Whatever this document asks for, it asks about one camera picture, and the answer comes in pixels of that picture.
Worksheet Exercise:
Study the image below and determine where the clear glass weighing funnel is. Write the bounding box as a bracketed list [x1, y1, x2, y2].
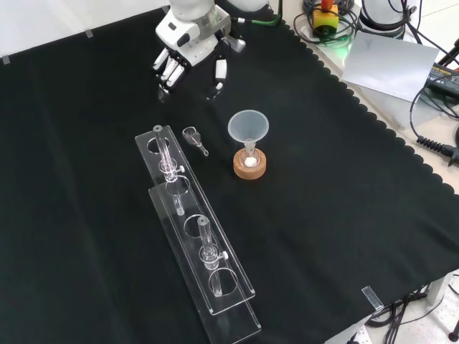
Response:
[181, 126, 210, 157]

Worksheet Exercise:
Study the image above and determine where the clear tape strip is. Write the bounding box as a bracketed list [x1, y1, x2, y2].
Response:
[360, 285, 384, 311]

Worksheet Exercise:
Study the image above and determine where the black power adapter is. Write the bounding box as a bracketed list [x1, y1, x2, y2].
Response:
[423, 62, 459, 105]

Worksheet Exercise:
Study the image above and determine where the black cloth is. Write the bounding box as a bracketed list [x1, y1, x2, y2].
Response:
[0, 4, 459, 344]

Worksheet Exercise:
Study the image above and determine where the green cable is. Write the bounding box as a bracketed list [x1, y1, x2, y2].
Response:
[250, 14, 286, 27]

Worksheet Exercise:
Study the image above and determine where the clear acrylic funnel stand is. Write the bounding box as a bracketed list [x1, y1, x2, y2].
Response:
[134, 124, 262, 344]

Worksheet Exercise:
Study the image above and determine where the pale grey board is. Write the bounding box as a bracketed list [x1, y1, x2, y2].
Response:
[341, 29, 440, 102]

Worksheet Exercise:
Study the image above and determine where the yellow stop button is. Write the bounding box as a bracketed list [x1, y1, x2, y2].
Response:
[312, 0, 340, 37]

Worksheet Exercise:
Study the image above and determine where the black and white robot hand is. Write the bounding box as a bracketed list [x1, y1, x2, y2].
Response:
[151, 7, 247, 103]

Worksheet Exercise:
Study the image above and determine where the black ribbed cable connector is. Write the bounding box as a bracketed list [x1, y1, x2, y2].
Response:
[415, 135, 459, 163]

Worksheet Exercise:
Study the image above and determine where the clear plastic funnel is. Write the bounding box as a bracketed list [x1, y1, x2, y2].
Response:
[227, 110, 270, 154]

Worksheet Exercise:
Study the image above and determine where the clear round-bottom flask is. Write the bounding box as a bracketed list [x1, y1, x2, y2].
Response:
[240, 141, 260, 169]

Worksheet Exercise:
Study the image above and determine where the cork ring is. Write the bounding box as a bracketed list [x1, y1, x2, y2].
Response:
[233, 148, 269, 179]

